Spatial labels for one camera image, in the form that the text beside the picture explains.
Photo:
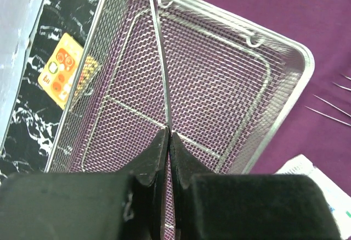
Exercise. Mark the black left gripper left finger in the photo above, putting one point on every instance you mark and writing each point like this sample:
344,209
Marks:
125,204

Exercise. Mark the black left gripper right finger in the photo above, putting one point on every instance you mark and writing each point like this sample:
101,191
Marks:
226,206

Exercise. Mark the metal mesh instrument tray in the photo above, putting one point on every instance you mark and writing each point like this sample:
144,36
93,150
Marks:
231,82

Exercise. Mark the small white blue packet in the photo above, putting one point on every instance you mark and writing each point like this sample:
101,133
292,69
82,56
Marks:
337,199

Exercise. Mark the straight steel tweezers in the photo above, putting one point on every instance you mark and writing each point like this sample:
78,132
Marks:
331,109

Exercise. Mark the curved tip steel tweezers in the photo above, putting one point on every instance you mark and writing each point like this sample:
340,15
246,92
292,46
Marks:
342,81

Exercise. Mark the purple cloth drape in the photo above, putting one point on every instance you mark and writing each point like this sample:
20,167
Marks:
324,27

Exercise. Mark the steel scalpel handle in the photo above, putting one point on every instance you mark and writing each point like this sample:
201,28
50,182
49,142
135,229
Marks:
162,57

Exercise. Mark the orange circuit board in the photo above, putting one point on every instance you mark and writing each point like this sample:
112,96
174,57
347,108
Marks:
58,74

